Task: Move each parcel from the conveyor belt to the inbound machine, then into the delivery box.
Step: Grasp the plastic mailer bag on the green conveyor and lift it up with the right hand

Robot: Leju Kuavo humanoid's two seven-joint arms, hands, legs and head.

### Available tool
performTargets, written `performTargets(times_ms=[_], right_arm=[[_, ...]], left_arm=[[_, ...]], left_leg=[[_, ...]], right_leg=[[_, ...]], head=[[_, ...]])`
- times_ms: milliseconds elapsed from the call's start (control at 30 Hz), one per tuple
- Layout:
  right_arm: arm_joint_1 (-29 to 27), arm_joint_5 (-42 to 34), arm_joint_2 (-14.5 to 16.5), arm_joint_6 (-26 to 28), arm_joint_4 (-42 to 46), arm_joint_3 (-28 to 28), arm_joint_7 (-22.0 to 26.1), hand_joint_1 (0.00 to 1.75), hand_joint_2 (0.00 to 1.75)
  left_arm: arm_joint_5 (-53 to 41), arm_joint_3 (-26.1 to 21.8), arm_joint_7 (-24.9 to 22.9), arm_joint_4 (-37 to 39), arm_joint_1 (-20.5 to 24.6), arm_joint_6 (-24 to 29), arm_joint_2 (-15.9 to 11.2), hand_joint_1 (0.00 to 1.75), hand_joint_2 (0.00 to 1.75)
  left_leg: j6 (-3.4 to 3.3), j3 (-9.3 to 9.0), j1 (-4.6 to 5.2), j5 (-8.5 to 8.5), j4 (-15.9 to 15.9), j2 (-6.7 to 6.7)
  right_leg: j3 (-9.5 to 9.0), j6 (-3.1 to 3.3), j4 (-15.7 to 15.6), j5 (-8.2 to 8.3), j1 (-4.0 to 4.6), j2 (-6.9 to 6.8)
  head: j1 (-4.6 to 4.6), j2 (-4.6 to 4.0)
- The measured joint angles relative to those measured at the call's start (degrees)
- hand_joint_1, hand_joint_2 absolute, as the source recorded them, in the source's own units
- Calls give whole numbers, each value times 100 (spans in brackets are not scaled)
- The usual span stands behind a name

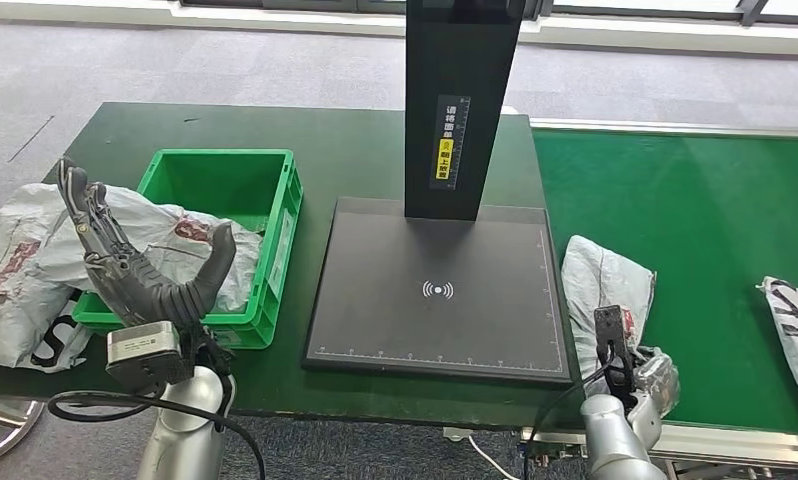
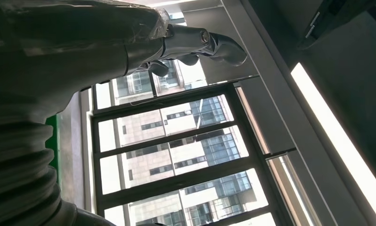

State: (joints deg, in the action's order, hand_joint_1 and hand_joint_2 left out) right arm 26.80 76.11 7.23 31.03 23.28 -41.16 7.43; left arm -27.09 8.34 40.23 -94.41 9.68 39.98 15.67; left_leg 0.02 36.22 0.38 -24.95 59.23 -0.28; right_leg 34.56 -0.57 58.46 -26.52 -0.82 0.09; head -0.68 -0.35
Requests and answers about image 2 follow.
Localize green plastic crate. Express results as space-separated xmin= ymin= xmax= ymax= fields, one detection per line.
xmin=45 ymin=114 xmax=61 ymax=188

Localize thin ceiling light strip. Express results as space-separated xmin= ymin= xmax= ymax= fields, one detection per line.
xmin=147 ymin=0 xmax=198 ymax=8

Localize ceiling light panel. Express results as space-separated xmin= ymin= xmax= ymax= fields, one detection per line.
xmin=290 ymin=62 xmax=376 ymax=226

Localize dark window frame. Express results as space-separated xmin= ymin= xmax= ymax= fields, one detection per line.
xmin=90 ymin=74 xmax=301 ymax=226

